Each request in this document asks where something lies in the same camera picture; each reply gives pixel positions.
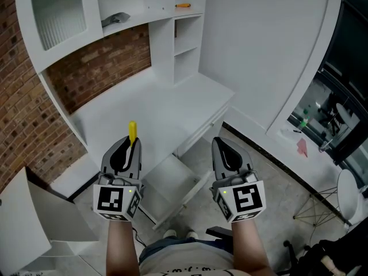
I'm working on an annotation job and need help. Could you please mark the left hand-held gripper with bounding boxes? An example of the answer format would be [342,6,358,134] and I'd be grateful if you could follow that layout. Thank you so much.
[92,136,144,222]

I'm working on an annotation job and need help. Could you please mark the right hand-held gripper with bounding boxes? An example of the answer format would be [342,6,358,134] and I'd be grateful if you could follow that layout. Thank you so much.
[209,136,267,223]

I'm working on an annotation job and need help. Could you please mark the yellow handled screwdriver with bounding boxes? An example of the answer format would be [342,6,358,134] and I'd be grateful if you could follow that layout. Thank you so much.
[128,121,138,148]

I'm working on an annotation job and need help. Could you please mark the person's right forearm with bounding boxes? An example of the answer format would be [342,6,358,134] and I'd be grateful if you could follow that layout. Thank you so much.
[231,218,277,276]

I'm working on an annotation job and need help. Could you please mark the person's left forearm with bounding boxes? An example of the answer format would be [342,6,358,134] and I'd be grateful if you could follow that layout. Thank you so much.
[105,219,141,276]

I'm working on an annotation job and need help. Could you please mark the white drawer front with knob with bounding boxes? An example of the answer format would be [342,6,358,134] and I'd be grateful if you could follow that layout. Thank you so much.
[175,103,231,155]

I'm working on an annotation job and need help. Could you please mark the black chair armrest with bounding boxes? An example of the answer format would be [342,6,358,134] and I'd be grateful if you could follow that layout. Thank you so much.
[205,225,233,239]

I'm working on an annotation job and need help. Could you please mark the white cabinet panel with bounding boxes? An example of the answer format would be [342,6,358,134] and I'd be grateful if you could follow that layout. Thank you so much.
[27,179,100,243]

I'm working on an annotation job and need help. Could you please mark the person's blue jeans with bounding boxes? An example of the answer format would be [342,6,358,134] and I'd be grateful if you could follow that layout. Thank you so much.
[139,236,234,263]

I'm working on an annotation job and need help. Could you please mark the black office chair base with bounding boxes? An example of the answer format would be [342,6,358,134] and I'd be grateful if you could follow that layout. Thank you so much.
[283,239,311,271]

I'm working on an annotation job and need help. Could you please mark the pink paper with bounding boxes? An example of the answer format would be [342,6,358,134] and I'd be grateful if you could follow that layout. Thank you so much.
[296,138,309,158]

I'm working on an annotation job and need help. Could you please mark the person's white shirt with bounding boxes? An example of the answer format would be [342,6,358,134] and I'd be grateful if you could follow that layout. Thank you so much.
[139,241,278,276]

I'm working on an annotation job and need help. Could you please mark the clear plastic cup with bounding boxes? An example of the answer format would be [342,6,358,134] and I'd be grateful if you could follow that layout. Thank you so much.
[318,139,333,154]

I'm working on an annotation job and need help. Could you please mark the green bottle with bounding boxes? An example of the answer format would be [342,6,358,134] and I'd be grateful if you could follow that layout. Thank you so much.
[298,109,311,132]

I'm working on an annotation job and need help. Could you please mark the black bag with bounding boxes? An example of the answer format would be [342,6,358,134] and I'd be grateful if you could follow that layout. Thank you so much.
[298,238,368,276]

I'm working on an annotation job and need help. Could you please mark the white desk with shelves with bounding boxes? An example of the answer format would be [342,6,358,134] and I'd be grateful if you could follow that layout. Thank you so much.
[14,0,236,202]

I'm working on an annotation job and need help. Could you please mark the black framed window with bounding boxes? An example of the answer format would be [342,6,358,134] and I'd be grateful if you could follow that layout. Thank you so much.
[287,0,368,166]

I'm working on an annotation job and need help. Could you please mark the white glass cabinet door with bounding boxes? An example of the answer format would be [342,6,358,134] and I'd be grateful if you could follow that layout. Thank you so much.
[14,0,104,72]

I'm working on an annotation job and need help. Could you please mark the black cable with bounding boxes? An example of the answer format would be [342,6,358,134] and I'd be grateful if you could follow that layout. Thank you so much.
[131,227,148,247]

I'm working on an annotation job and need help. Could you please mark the white chair with wire legs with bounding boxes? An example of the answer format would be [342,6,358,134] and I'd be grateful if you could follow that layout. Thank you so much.
[293,168,363,230]

